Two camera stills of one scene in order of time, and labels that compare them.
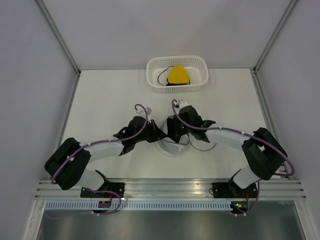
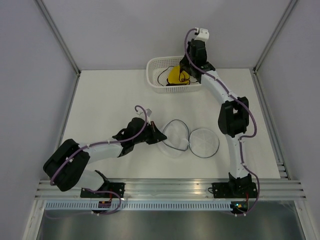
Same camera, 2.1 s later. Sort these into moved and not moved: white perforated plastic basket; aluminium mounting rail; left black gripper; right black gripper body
Moved: right black gripper body
Not moved: aluminium mounting rail; white perforated plastic basket; left black gripper
